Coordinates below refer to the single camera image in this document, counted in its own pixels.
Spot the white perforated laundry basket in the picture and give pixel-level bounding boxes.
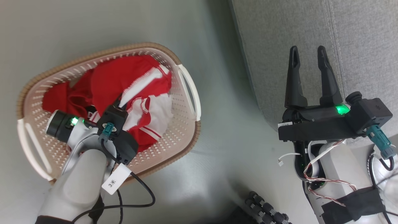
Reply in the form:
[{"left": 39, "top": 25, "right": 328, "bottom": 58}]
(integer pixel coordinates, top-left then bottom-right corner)
[{"left": 16, "top": 42, "right": 201, "bottom": 186}]

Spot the grey fabric sofa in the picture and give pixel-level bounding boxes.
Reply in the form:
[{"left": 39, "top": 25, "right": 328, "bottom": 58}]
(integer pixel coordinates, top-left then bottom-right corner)
[{"left": 229, "top": 0, "right": 398, "bottom": 147}]

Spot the red and white clothing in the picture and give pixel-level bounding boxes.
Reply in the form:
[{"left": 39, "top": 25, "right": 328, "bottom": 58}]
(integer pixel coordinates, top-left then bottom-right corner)
[{"left": 42, "top": 55, "right": 174, "bottom": 153}]

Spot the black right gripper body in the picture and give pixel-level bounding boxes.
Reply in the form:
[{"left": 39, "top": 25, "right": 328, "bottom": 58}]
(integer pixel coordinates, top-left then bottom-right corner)
[{"left": 278, "top": 103, "right": 358, "bottom": 142}]

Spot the black strap on arm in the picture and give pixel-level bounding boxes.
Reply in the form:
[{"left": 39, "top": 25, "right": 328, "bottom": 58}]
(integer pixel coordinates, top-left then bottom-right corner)
[{"left": 320, "top": 186, "right": 386, "bottom": 223}]

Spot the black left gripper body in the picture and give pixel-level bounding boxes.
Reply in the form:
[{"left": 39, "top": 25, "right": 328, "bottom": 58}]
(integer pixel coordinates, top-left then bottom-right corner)
[{"left": 113, "top": 129, "right": 139, "bottom": 166}]

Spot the teal camera connector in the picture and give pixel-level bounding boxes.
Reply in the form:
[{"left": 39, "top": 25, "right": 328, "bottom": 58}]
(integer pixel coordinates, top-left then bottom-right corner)
[
  {"left": 103, "top": 123, "right": 116, "bottom": 138},
  {"left": 366, "top": 124, "right": 397, "bottom": 160}
]

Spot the white paper cable tag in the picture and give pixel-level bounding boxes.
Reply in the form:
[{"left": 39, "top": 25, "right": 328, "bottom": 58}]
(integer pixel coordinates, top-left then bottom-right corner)
[{"left": 101, "top": 164, "right": 132, "bottom": 195}]

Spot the red white twisted wire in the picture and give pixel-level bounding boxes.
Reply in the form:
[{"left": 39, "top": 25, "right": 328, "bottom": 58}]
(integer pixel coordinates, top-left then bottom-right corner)
[{"left": 303, "top": 139, "right": 358, "bottom": 207}]

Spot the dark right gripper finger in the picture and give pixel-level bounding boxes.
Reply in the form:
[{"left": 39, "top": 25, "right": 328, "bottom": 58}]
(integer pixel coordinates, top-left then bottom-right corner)
[
  {"left": 285, "top": 46, "right": 308, "bottom": 109},
  {"left": 317, "top": 46, "right": 343, "bottom": 107}
]

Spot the teal left camera connector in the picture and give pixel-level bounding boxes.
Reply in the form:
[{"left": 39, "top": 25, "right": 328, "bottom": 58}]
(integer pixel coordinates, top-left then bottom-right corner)
[{"left": 103, "top": 123, "right": 116, "bottom": 138}]

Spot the thin white wire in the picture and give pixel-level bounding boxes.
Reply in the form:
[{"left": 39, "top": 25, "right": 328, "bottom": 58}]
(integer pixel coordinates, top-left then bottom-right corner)
[{"left": 278, "top": 152, "right": 302, "bottom": 167}]

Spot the teal right camera connector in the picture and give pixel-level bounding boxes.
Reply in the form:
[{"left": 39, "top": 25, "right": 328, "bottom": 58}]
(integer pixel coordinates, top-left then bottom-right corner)
[{"left": 366, "top": 124, "right": 397, "bottom": 160}]

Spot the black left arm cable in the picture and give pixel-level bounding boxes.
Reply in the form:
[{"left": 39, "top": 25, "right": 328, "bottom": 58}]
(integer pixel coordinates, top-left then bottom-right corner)
[{"left": 72, "top": 138, "right": 156, "bottom": 224}]

